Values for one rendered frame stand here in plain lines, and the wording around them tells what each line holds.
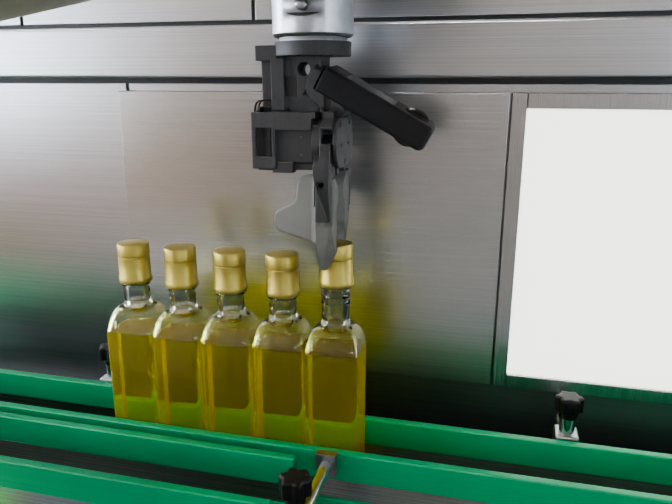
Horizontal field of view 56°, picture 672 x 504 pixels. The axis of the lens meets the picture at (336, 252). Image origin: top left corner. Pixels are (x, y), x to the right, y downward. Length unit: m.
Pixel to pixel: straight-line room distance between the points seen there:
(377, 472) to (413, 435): 0.08
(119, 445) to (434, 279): 0.40
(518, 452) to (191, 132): 0.53
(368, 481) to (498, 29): 0.49
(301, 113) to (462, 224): 0.25
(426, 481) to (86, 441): 0.37
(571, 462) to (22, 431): 0.60
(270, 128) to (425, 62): 0.21
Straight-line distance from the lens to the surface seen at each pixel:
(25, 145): 0.98
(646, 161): 0.74
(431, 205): 0.73
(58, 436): 0.80
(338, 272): 0.62
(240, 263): 0.66
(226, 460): 0.70
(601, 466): 0.75
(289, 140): 0.60
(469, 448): 0.74
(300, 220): 0.60
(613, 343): 0.79
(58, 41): 0.91
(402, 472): 0.68
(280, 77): 0.61
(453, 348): 0.78
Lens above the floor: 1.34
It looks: 15 degrees down
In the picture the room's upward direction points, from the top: straight up
